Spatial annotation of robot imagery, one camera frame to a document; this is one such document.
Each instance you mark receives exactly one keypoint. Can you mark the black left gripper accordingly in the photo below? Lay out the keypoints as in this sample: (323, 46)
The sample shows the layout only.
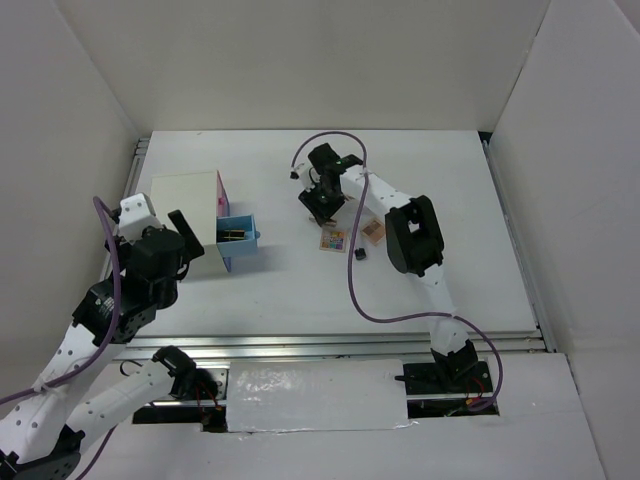
(193, 249)

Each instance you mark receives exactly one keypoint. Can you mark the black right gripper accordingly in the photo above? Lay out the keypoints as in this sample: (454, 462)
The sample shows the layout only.
(321, 213)

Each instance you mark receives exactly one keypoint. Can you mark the black gold lipstick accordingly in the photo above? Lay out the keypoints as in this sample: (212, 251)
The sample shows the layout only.
(231, 235)

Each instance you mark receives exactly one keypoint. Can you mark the light blue drawer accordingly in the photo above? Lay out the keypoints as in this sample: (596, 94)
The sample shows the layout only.
(247, 247)

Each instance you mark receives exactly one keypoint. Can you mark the pink drawer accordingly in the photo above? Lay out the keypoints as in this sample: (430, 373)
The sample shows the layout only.
(223, 205)

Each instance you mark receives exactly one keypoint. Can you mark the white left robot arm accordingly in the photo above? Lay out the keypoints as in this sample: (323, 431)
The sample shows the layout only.
(51, 426)

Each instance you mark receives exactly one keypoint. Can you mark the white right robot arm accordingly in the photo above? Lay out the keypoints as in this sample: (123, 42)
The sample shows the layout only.
(413, 239)

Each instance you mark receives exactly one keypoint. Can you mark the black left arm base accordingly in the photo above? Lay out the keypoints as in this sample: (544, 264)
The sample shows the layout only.
(204, 406)

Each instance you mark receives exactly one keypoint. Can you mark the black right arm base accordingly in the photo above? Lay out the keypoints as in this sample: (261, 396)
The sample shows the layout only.
(429, 380)

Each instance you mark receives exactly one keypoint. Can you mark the purple blue drawer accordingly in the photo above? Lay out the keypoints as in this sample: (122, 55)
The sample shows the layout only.
(227, 263)

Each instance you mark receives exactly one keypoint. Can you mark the colourful eyeshadow palette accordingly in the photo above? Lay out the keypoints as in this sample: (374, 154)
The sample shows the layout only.
(333, 240)

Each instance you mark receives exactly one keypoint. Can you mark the white drawer cabinet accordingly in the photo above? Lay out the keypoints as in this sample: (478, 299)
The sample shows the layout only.
(202, 200)

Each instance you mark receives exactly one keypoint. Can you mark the square blush palette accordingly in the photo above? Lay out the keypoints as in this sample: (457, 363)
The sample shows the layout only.
(373, 231)

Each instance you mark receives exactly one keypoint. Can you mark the small black cap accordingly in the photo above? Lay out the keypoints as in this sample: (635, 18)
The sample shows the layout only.
(360, 254)

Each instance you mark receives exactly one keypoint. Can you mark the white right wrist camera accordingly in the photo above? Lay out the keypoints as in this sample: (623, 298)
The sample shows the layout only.
(299, 170)

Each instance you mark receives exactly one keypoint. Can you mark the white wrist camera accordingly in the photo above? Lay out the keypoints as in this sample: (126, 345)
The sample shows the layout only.
(136, 214)
(299, 170)

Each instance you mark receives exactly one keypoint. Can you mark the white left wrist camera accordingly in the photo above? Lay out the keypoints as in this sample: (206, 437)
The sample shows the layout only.
(136, 214)

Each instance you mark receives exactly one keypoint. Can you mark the aluminium frame rail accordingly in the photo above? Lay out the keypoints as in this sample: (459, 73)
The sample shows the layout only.
(228, 348)

